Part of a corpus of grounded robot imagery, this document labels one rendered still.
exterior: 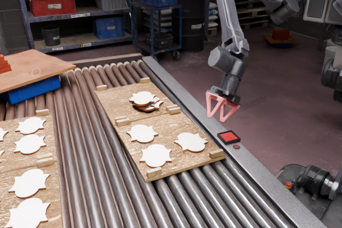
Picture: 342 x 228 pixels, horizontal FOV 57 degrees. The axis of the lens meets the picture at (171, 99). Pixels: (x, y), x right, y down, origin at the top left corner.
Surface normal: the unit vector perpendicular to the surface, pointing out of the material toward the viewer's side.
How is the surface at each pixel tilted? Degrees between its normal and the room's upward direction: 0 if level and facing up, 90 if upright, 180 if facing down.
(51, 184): 0
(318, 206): 0
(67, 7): 90
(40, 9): 90
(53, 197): 0
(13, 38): 90
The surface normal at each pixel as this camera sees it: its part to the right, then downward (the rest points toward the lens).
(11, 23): 0.47, 0.40
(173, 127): 0.00, -0.89
